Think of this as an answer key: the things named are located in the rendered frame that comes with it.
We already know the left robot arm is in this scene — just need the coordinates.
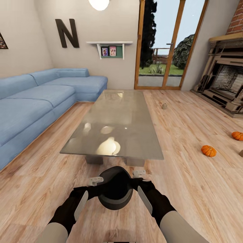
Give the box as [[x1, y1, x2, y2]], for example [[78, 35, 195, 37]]
[[33, 176, 106, 243]]

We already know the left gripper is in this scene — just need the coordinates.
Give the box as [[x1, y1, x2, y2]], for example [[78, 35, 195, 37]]
[[88, 185, 106, 199]]

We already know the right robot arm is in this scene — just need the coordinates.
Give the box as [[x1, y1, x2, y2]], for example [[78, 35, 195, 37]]
[[122, 169, 209, 243]]

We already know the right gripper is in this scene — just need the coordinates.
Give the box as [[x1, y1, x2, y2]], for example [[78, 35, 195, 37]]
[[122, 178, 143, 190]]

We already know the cauldron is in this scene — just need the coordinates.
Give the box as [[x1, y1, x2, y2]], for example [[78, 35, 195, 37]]
[[97, 166, 133, 210]]

